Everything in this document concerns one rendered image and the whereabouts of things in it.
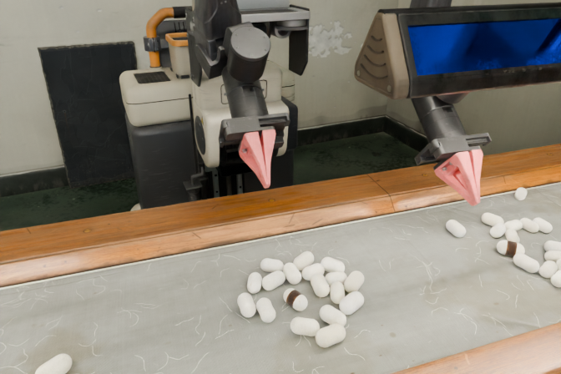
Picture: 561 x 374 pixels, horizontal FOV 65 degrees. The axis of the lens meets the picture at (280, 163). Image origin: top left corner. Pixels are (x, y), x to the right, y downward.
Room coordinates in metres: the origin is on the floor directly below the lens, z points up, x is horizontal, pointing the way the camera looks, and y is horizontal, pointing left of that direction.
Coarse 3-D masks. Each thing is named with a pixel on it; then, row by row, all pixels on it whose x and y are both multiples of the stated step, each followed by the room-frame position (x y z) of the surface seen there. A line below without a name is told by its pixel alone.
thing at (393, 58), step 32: (384, 32) 0.39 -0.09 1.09; (416, 32) 0.40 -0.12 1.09; (448, 32) 0.41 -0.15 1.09; (480, 32) 0.42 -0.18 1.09; (512, 32) 0.43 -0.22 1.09; (544, 32) 0.44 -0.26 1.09; (384, 64) 0.38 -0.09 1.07; (416, 64) 0.38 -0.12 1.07; (448, 64) 0.39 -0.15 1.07; (480, 64) 0.40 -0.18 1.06; (512, 64) 0.41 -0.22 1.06; (544, 64) 0.42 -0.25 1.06; (416, 96) 0.37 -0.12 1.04
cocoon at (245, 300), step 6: (240, 294) 0.44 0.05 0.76; (246, 294) 0.44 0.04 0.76; (240, 300) 0.43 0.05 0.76; (246, 300) 0.43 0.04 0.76; (252, 300) 0.43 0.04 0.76; (240, 306) 0.42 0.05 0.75; (246, 306) 0.42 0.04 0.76; (252, 306) 0.42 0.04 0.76; (246, 312) 0.41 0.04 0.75; (252, 312) 0.41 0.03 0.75
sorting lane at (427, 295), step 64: (512, 192) 0.74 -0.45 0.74; (192, 256) 0.54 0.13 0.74; (256, 256) 0.54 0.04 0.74; (320, 256) 0.54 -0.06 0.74; (384, 256) 0.54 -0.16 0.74; (448, 256) 0.54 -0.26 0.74; (512, 256) 0.54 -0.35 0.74; (0, 320) 0.41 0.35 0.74; (64, 320) 0.41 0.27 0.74; (128, 320) 0.41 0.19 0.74; (192, 320) 0.41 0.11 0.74; (256, 320) 0.41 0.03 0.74; (320, 320) 0.41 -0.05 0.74; (384, 320) 0.41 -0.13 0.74; (448, 320) 0.41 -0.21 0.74; (512, 320) 0.41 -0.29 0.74
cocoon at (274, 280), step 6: (276, 270) 0.48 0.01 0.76; (270, 276) 0.47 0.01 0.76; (276, 276) 0.47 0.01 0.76; (282, 276) 0.47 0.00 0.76; (264, 282) 0.46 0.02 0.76; (270, 282) 0.46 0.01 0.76; (276, 282) 0.47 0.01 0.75; (282, 282) 0.47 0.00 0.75; (264, 288) 0.46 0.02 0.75; (270, 288) 0.46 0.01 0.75
